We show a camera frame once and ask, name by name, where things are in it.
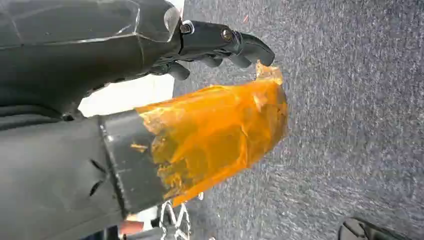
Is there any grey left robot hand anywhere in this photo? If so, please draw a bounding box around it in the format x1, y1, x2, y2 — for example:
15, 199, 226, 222
0, 0, 290, 240

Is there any black robot foot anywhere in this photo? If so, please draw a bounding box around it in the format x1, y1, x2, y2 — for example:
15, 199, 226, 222
337, 216, 413, 240

